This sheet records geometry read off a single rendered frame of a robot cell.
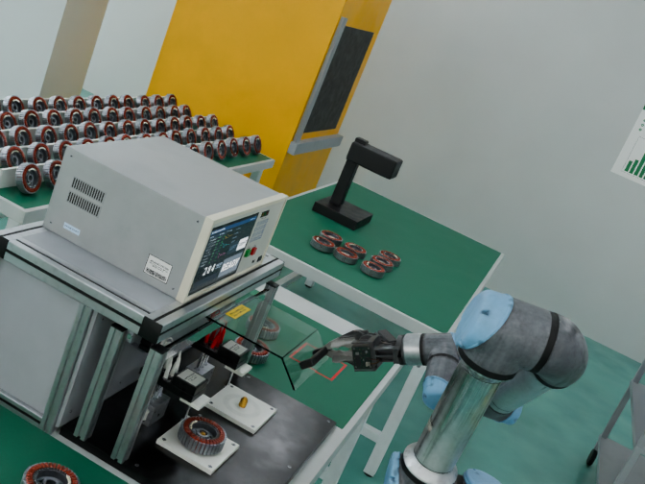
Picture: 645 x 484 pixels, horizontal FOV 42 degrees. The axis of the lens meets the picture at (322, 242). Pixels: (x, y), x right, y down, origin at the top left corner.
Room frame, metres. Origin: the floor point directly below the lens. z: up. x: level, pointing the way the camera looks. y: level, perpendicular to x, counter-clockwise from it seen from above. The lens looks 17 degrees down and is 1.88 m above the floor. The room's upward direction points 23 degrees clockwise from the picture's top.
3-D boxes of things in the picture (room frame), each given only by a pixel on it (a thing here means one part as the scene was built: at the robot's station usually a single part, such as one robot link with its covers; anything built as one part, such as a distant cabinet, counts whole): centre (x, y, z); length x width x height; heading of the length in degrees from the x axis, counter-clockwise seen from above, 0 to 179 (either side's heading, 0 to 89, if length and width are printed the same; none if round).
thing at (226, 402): (1.96, 0.03, 0.78); 0.15 x 0.15 x 0.01; 77
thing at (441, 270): (4.20, -0.30, 0.37); 1.85 x 1.10 x 0.75; 167
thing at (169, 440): (1.73, 0.08, 0.78); 0.15 x 0.15 x 0.01; 77
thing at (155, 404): (1.76, 0.23, 0.80); 0.07 x 0.05 x 0.06; 167
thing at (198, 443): (1.73, 0.08, 0.80); 0.11 x 0.11 x 0.04
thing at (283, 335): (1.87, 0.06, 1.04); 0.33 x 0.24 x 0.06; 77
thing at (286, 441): (1.85, 0.07, 0.76); 0.64 x 0.47 x 0.02; 167
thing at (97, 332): (1.91, 0.30, 0.92); 0.66 x 0.01 x 0.30; 167
